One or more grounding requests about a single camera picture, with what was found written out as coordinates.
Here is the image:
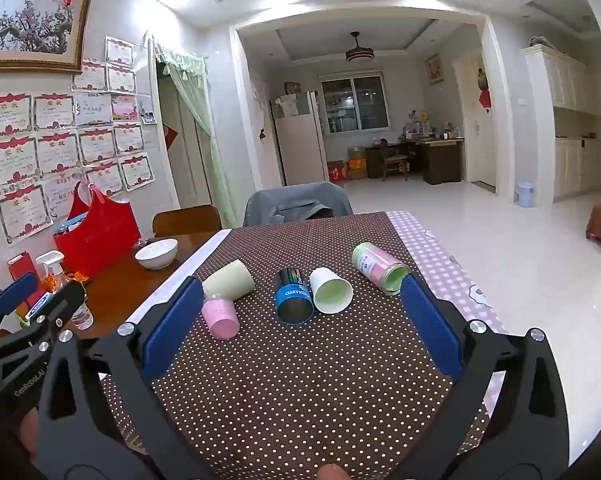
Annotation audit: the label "black and blue cup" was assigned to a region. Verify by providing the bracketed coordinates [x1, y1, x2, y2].
[274, 267, 315, 324]

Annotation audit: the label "cream cup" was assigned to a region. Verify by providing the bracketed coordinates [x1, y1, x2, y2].
[202, 259, 256, 301]

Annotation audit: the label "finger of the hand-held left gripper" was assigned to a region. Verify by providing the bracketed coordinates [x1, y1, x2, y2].
[0, 272, 44, 333]
[0, 280, 86, 361]

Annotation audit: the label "person's left hand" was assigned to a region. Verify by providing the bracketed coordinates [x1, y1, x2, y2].
[18, 407, 44, 466]

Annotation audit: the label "cardboard box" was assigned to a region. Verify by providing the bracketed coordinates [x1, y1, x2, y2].
[347, 146, 369, 180]

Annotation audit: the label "small clear bottle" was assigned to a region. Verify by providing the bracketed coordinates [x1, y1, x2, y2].
[73, 302, 95, 331]

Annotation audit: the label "desk clutter pile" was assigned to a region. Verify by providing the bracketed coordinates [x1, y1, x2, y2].
[405, 110, 464, 141]

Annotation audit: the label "white door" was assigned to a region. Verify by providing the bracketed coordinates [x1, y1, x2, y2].
[453, 52, 496, 193]

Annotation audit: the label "green curtain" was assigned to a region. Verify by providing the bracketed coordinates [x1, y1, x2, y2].
[155, 42, 236, 228]

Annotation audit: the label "dark wooden desk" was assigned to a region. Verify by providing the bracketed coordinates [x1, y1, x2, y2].
[405, 136, 465, 185]

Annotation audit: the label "wall of award certificates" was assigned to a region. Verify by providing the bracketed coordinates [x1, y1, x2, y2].
[0, 35, 158, 247]

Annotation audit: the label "white tall cabinet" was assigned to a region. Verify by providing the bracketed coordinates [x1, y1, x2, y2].
[523, 42, 601, 203]

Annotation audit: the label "green and pink labelled cup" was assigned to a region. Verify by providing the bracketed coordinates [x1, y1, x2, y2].
[351, 242, 411, 296]

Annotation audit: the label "brown dotted tablecloth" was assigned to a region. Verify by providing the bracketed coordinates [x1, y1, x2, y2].
[98, 211, 491, 480]

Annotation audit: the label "white refrigerator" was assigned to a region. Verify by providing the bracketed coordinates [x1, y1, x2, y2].
[270, 91, 326, 187]

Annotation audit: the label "framed blossom painting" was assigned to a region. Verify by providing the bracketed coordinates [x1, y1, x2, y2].
[0, 0, 94, 75]

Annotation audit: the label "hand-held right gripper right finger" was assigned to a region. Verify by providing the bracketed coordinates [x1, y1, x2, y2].
[399, 276, 575, 480]

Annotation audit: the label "white cup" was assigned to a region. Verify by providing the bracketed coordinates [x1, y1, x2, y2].
[309, 266, 355, 315]

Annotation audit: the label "red bag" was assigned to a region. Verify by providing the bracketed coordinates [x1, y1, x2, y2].
[53, 182, 142, 281]

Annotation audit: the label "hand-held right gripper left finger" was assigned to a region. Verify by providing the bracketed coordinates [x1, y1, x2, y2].
[33, 276, 216, 480]

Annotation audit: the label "grey jacket on chair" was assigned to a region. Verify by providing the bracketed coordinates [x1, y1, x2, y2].
[243, 181, 354, 228]

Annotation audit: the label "ceiling fan light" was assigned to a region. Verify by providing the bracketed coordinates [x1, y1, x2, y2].
[345, 31, 376, 63]

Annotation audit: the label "white bowl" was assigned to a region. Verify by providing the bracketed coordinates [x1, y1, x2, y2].
[134, 238, 180, 271]

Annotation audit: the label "window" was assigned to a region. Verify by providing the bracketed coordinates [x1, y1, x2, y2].
[321, 74, 390, 133]

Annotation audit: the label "pink checkered tablecloth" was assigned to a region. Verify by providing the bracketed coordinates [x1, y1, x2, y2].
[385, 210, 511, 441]

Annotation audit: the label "wooden table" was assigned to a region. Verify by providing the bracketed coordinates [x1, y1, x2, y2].
[0, 232, 221, 341]

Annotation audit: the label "dark wooden chair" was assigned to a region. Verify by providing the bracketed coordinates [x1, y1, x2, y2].
[379, 142, 410, 182]

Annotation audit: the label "clear spray bottle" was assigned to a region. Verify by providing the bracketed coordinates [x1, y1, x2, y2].
[35, 251, 66, 293]

